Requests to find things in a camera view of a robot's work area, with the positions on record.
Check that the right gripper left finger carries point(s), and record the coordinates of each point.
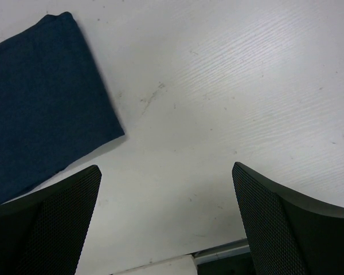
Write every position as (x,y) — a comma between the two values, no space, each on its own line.
(44,232)

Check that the dark blue denim trousers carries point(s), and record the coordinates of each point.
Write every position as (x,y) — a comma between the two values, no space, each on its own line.
(54,107)

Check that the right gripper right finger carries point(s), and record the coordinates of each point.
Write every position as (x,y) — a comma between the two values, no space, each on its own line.
(288,232)

